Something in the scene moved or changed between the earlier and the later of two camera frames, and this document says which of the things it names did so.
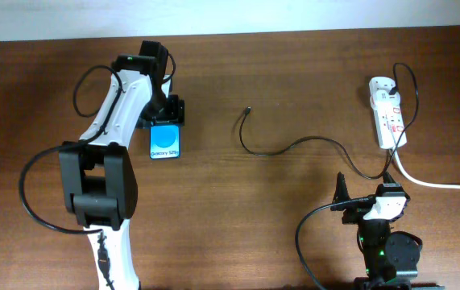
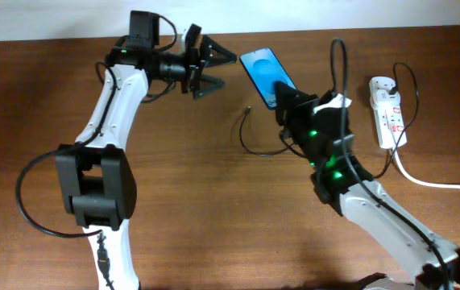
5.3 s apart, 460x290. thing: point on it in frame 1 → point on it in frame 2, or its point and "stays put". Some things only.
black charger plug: x=392 y=91 stays put
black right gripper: x=352 y=214 → x=299 y=102
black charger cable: x=331 y=140 stays put
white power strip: x=387 y=113 stays put
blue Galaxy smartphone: x=165 y=141 → x=265 y=70
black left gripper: x=176 y=113 → x=192 y=64
